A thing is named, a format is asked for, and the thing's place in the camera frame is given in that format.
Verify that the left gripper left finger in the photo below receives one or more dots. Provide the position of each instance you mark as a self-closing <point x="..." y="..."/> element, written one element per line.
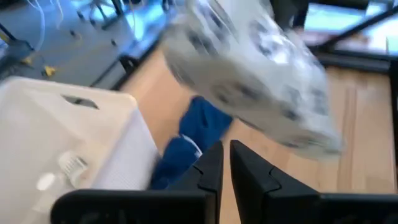
<point x="211" y="174"/>

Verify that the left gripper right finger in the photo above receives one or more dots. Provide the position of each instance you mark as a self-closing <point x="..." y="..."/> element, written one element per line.
<point x="258" y="193"/>

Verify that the grey cross-patterned package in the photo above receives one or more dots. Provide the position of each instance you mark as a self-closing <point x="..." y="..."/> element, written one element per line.
<point x="248" y="77"/>

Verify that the clear vial with white cap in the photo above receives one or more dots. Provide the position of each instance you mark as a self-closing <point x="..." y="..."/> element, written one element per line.
<point x="73" y="165"/>

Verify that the white perforated plastic basket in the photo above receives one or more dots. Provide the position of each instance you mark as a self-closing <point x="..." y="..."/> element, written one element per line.
<point x="37" y="130"/>

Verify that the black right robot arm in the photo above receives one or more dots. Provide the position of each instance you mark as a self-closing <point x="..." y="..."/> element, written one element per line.
<point x="283" y="12"/>

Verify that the yellow plug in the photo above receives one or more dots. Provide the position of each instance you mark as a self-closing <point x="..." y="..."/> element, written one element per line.
<point x="49" y="71"/>

